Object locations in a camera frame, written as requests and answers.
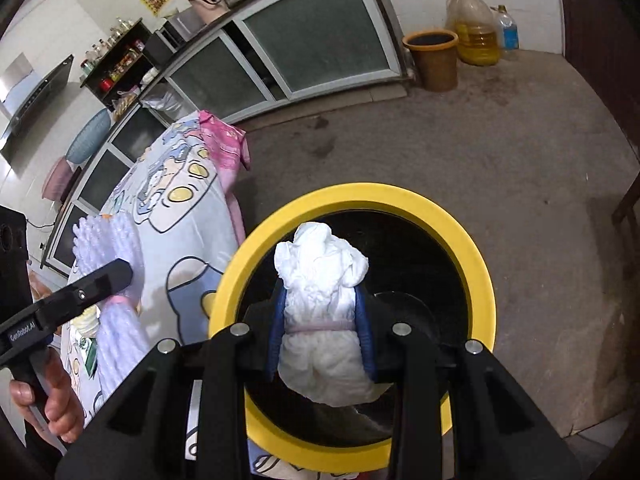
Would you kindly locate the blue plastic basin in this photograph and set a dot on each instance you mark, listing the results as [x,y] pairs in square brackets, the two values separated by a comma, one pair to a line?
[90,135]

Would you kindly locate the brown plastic bucket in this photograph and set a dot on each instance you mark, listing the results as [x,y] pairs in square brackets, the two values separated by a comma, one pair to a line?
[435,67]

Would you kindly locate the white paper wad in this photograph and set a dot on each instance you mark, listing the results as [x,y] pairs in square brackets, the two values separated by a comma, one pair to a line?
[320,280]

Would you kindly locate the pink electric kettle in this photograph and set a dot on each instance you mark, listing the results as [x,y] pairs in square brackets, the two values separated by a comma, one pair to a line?
[202,2]

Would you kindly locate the black spice rack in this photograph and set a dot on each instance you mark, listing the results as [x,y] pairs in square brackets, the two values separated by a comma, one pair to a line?
[135,42]

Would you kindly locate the range hood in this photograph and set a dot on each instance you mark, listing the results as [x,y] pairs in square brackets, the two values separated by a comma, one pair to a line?
[35,100]

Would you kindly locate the silver microwave oven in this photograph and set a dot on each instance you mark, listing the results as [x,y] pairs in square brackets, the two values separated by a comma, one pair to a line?
[185,22]

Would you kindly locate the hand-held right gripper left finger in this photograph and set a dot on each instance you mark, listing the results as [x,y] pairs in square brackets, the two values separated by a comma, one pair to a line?
[276,331]

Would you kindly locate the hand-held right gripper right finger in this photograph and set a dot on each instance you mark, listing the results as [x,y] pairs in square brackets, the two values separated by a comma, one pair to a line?
[366,340]

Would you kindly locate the cartoon printed tablecloth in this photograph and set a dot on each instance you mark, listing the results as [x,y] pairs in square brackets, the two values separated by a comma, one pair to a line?
[200,210]

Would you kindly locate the yellow rimmed black trash bin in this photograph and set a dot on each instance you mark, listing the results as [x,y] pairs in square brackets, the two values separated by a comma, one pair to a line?
[360,197]

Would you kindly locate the pink plastic basin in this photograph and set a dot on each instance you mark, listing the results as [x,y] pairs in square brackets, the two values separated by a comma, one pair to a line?
[60,178]

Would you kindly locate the white plastic bag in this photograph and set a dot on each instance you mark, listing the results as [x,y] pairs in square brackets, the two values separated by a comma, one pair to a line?
[161,97]

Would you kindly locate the pink printed cloth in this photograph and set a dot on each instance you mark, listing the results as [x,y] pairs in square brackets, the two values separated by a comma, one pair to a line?
[225,150]

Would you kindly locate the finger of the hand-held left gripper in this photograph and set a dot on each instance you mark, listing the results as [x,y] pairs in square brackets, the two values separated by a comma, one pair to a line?
[95,287]

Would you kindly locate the pale yellow wrapper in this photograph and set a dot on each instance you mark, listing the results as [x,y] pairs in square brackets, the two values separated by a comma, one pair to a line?
[86,321]

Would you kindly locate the person's left hand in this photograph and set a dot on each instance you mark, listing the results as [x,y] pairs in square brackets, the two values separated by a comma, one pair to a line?
[62,410]

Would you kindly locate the dark wooden side table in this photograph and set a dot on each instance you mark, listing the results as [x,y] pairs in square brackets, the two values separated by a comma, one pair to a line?
[627,215]

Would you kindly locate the dark red wooden door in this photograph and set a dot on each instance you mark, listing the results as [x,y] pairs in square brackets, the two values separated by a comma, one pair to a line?
[600,50]

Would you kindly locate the kitchen counter glass door cabinet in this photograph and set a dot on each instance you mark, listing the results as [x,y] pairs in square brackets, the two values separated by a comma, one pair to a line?
[320,35]

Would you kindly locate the small clear plastic bottle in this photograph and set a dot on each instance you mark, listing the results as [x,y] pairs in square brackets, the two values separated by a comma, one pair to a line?
[509,32]

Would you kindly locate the large cooking oil bottle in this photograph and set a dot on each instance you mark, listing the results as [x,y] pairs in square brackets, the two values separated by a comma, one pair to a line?
[475,35]

